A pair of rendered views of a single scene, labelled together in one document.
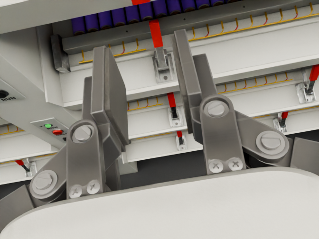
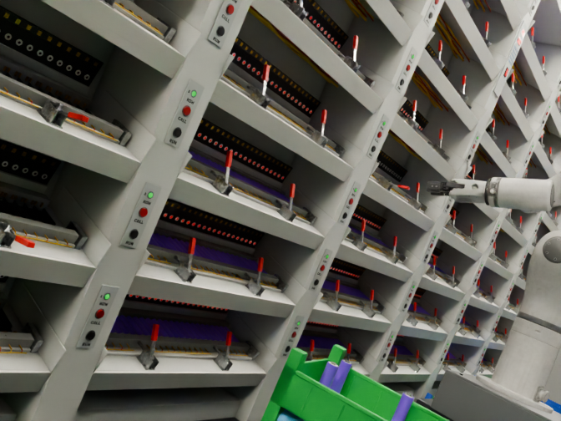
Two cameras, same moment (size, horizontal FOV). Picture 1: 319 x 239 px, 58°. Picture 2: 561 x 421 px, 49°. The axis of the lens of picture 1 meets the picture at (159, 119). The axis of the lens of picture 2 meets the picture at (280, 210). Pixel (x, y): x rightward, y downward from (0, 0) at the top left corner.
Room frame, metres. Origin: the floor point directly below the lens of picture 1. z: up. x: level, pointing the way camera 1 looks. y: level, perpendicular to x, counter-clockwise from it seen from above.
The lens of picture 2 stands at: (-0.27, 1.79, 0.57)
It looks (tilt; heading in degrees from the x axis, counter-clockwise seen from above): 0 degrees down; 293
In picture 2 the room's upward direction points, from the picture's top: 23 degrees clockwise
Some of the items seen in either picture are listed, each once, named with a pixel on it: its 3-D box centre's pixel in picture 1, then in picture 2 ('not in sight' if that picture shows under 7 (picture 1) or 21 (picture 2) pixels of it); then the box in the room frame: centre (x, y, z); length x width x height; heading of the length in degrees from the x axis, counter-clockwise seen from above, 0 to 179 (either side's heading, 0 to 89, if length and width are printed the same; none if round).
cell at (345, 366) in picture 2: not in sight; (339, 378); (-0.06, 0.80, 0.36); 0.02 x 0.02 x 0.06
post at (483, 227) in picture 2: not in sight; (477, 217); (0.05, -1.22, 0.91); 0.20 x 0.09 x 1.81; 168
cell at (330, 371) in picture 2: not in sight; (325, 382); (-0.06, 0.87, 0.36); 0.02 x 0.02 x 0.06
